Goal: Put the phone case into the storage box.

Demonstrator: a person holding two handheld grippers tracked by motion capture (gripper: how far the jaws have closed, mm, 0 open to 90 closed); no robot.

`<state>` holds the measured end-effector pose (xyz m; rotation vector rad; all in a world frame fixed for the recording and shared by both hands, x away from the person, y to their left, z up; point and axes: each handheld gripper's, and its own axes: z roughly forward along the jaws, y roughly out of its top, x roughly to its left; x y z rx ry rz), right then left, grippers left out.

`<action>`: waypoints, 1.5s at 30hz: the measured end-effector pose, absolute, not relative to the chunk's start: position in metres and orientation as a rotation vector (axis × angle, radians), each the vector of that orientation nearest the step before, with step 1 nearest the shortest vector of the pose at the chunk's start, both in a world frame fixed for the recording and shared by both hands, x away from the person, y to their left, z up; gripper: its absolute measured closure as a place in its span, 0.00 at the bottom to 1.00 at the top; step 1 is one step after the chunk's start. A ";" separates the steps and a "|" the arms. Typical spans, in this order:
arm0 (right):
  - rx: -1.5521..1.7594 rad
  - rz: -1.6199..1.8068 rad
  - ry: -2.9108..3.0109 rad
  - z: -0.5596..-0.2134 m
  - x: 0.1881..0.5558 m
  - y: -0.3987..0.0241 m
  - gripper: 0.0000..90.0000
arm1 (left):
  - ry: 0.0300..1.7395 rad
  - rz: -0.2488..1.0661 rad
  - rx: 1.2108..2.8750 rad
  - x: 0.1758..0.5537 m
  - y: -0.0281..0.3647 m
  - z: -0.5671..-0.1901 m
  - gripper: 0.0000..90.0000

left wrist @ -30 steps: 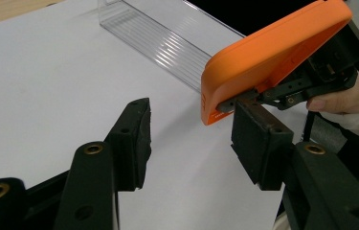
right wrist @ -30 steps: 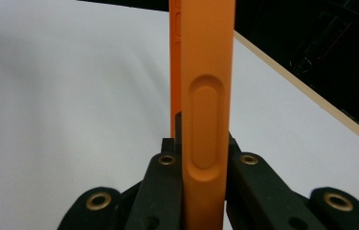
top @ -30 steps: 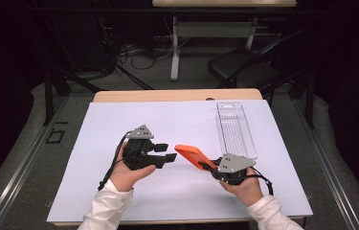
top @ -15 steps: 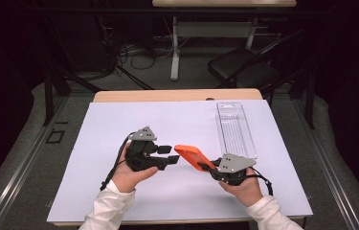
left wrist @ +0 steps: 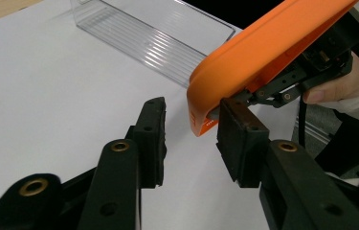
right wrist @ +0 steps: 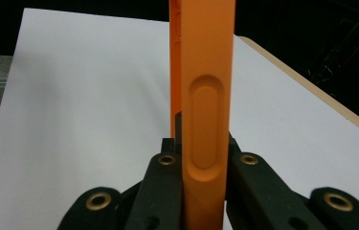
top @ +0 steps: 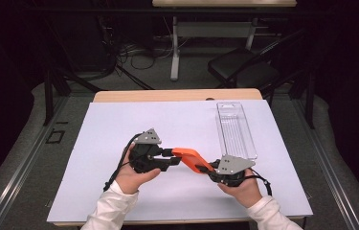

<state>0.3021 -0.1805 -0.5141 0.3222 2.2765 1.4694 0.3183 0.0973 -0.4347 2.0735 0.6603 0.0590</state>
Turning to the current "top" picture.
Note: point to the white-legged desk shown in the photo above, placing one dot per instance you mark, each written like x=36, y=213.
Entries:
x=175, y=64

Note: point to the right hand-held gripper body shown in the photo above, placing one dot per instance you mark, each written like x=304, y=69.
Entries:
x=231, y=164

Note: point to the person's right hand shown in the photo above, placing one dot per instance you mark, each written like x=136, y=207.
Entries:
x=247, y=191

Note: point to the black metal stand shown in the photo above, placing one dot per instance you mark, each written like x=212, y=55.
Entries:
x=310, y=105
x=48, y=102

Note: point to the clear plastic tray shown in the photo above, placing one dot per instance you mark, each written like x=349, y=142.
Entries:
x=236, y=134

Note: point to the orange phone case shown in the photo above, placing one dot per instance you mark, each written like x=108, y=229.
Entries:
x=188, y=158

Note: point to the wooden table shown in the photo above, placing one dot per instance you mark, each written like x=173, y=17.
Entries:
x=167, y=95

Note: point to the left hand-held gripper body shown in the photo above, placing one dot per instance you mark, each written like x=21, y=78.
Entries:
x=145, y=153

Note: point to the white table cover sheet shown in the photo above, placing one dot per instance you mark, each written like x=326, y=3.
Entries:
x=154, y=121

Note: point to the black folding chair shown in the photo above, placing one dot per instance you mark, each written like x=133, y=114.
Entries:
x=237, y=64

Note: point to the person's left hand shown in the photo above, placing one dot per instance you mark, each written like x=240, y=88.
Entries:
x=129, y=180

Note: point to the aluminium floor rail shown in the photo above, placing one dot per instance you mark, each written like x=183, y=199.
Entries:
x=328, y=169
x=24, y=164

